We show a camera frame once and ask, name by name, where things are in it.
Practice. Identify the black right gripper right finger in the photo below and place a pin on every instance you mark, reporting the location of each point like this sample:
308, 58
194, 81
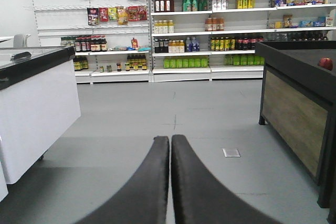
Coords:
199, 197

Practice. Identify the white store shelving unit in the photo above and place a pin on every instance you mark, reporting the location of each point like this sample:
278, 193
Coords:
175, 40

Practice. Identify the dark wood produce stand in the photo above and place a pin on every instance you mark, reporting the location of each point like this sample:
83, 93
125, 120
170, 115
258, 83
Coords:
298, 102

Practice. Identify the chest freezer black rim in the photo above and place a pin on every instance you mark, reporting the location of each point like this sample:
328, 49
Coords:
39, 102

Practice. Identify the red apple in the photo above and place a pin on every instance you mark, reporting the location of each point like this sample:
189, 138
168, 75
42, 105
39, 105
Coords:
326, 63

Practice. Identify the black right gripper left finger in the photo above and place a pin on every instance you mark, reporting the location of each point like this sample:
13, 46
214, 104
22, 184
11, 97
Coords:
143, 198

